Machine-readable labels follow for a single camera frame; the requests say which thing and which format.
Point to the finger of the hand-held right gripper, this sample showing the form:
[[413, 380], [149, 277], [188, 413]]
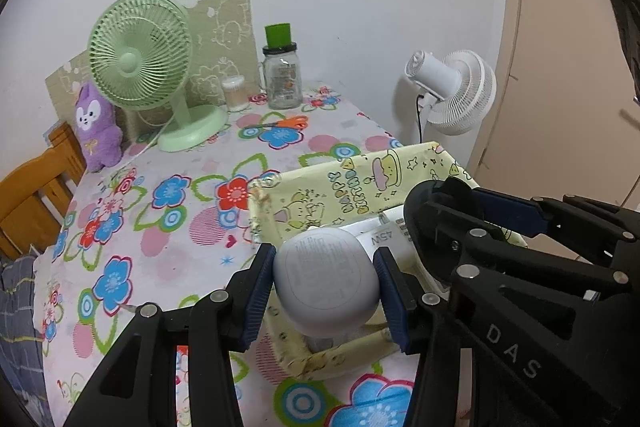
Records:
[[505, 209], [500, 257]]

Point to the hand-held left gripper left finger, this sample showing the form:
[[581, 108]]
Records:
[[257, 297]]

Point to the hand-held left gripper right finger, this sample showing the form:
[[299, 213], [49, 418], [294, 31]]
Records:
[[395, 302]]

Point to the small white box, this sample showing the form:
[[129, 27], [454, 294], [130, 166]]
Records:
[[382, 234]]

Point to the white rounded case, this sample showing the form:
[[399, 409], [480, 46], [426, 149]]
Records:
[[325, 277]]

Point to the yellow printed storage box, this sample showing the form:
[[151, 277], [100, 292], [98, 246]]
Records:
[[320, 192]]

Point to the floral tablecloth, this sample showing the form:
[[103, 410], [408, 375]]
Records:
[[165, 232]]

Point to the white standing fan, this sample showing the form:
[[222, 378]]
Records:
[[455, 92]]

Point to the beige door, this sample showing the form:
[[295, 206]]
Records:
[[560, 82]]

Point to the orange scissors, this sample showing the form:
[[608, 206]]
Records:
[[290, 123]]

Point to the clear cotton swab container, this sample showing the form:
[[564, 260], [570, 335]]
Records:
[[233, 94]]

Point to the glass jar with green lid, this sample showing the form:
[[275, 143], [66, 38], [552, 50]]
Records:
[[282, 82]]

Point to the purple plush toy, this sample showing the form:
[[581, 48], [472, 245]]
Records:
[[95, 127]]

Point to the grey plaid bedding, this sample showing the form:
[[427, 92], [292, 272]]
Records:
[[17, 332]]

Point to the wooden chair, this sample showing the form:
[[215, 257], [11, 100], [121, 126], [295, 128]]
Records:
[[35, 197]]

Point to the beige cartoon printed board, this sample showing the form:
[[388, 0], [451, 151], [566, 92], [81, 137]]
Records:
[[220, 32]]

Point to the green desk fan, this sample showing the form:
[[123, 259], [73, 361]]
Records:
[[135, 57]]

